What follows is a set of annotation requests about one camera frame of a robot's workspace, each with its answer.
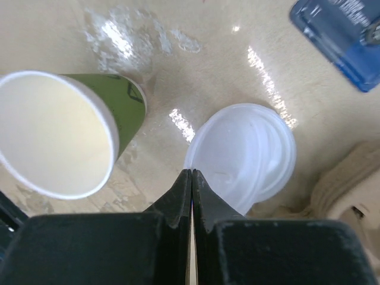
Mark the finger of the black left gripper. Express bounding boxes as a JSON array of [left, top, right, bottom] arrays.
[[0, 189, 29, 256]]

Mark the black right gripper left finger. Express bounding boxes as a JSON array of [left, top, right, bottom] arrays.
[[1, 170, 192, 284]]

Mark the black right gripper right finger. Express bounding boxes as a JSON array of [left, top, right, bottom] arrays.
[[192, 170, 378, 284]]

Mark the green paper cup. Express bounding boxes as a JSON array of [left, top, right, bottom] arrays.
[[1, 70, 147, 200]]

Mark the blue razor blister pack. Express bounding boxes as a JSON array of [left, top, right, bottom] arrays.
[[290, 1, 379, 92]]

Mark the stack of white lids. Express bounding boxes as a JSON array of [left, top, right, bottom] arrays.
[[183, 103, 297, 215]]

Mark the brown pulp cup carrier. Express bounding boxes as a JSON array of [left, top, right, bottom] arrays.
[[246, 140, 379, 277]]

